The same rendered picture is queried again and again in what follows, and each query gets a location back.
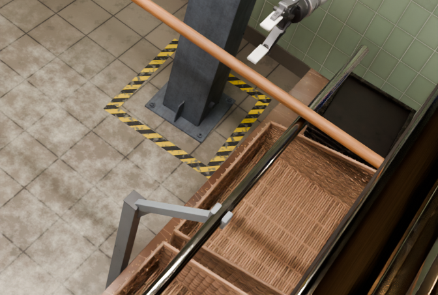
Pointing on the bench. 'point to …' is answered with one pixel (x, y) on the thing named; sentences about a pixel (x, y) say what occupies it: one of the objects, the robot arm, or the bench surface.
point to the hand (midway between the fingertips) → (260, 42)
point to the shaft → (238, 67)
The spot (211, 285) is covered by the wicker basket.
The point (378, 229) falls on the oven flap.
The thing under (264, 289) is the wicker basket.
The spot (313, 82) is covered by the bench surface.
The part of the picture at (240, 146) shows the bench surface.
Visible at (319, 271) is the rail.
